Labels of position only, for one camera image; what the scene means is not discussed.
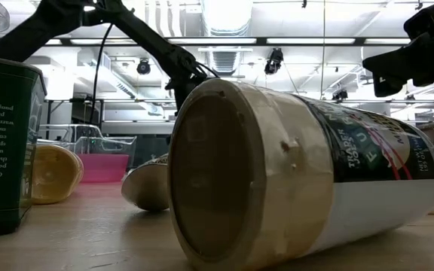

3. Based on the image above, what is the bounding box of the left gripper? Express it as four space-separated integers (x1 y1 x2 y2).
165 71 207 114

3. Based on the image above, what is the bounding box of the small clear plastic container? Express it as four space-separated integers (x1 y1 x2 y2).
38 123 138 170

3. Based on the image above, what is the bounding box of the furikake glass jar dark label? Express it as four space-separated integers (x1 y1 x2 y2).
167 78 434 271

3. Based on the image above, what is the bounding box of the pink plastic bowl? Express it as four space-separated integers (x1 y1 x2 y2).
76 153 130 184

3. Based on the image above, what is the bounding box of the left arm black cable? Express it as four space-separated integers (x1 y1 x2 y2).
88 23 115 125

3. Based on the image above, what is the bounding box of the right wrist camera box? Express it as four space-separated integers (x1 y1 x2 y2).
403 0 434 38

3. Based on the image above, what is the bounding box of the dark label gold spice jar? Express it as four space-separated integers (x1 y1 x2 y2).
121 161 171 212

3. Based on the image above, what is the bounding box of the black ceiling spotlight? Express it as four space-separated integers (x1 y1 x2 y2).
264 47 284 75
136 58 151 75
332 88 350 102

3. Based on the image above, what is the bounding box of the green pepper tin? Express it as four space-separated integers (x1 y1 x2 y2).
0 53 47 238

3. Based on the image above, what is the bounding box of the overhead light bar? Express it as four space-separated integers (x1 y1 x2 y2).
0 35 414 47

